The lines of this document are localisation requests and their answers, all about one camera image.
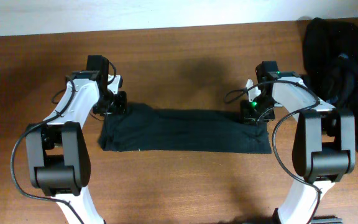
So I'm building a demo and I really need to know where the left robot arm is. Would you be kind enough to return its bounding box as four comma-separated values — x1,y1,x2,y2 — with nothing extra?
24,55,127,223

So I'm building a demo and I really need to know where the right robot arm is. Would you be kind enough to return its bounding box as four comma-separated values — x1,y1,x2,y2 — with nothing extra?
241,61,356,224

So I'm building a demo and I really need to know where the pile of black clothes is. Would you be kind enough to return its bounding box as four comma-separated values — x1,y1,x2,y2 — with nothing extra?
302,17,358,152

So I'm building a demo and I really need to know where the black t-shirt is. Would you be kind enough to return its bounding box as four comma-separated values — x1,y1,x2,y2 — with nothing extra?
98,103,272,154

